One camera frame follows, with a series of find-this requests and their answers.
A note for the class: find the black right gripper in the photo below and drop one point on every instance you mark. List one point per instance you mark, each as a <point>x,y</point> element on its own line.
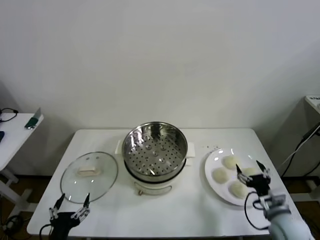
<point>258,185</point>

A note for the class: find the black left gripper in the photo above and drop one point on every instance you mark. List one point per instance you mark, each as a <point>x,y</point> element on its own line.
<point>60,222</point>

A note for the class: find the white steamed baozi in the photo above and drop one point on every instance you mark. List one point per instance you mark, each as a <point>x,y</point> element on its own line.
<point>220,175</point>
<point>228,162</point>
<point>248,170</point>
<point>236,191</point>

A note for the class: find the round glass pot lid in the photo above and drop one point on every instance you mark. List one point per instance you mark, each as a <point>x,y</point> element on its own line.
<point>100,180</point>

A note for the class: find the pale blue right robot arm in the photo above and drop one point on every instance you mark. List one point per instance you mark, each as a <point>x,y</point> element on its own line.
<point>282,220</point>

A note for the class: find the perforated steel steamer basket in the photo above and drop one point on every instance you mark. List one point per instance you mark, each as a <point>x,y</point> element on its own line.
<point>155,155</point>

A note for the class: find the round white plate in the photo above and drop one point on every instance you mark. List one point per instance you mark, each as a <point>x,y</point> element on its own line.
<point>220,190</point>

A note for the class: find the white side table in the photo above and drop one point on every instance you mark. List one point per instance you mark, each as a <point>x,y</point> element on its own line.
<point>15,140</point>

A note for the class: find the white cabinet with labels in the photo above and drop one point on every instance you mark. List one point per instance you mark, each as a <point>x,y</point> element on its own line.
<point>312,103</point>

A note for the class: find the dark blue object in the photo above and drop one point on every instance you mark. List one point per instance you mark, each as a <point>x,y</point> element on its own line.
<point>1,137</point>

